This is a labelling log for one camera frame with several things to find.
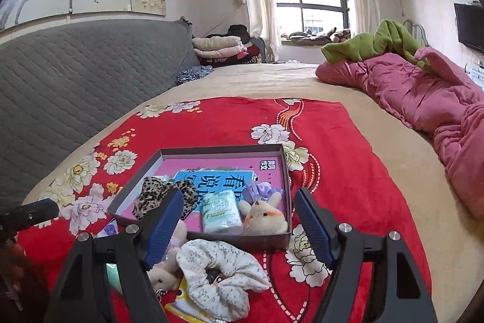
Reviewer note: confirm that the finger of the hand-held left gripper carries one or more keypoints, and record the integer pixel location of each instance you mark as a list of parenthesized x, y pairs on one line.
[(30, 214)]

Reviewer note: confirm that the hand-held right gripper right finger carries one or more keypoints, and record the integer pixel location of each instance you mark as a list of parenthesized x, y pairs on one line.
[(314, 228)]

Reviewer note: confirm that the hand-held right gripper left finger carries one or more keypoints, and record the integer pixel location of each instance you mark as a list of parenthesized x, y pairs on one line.
[(164, 228)]

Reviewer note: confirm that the leopard print scrunchie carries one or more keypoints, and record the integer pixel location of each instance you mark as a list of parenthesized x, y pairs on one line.
[(151, 202)]

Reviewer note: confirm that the cream rabbit plush pink dress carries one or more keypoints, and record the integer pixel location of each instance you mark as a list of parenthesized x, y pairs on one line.
[(166, 272)]

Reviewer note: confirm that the mint makeup sponge bag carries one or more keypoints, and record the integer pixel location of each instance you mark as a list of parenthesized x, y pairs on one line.
[(162, 178)]

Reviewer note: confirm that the cream bear plush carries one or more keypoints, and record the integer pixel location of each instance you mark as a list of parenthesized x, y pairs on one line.
[(264, 217)]

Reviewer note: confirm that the blue white cotton pad packet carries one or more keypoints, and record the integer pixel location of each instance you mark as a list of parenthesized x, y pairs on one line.
[(109, 230)]

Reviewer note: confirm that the small green tissue pack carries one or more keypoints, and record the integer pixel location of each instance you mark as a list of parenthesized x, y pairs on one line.
[(221, 213)]

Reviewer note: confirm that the purple scrunchie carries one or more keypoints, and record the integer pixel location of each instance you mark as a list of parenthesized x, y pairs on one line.
[(257, 190)]

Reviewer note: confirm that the large green tissue pack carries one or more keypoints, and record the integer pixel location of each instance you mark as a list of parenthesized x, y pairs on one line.
[(112, 275)]

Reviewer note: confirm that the white floral scrunchie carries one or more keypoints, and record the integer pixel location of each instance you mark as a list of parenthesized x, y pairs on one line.
[(227, 262)]

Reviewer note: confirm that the grey cardboard box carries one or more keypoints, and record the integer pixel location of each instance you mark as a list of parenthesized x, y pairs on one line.
[(234, 241)]

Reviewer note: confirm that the yellow packet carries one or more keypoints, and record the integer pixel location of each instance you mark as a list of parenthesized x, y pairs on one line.
[(181, 306)]

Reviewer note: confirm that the person's left forearm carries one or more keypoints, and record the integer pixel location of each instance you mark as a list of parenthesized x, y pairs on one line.
[(22, 277)]

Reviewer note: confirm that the red floral blanket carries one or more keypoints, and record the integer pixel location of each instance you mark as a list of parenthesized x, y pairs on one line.
[(340, 175)]

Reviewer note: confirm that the pink book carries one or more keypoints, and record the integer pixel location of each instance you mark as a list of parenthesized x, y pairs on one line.
[(264, 175)]

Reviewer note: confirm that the grey quilted headboard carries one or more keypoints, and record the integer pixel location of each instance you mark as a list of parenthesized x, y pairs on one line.
[(75, 81)]

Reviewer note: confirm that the dark floral cloth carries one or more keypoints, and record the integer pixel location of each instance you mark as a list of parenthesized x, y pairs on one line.
[(193, 75)]

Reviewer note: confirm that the pink quilt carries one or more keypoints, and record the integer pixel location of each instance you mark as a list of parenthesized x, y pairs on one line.
[(416, 92)]

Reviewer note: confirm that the stack of folded clothes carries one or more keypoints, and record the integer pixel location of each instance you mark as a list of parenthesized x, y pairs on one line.
[(215, 45)]

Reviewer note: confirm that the green blanket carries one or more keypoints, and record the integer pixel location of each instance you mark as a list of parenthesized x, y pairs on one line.
[(363, 43)]

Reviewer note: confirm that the patterned window seat cushion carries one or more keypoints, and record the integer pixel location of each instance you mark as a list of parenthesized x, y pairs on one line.
[(332, 35)]

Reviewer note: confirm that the black wall television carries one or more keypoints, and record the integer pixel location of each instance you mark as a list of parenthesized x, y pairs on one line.
[(470, 24)]

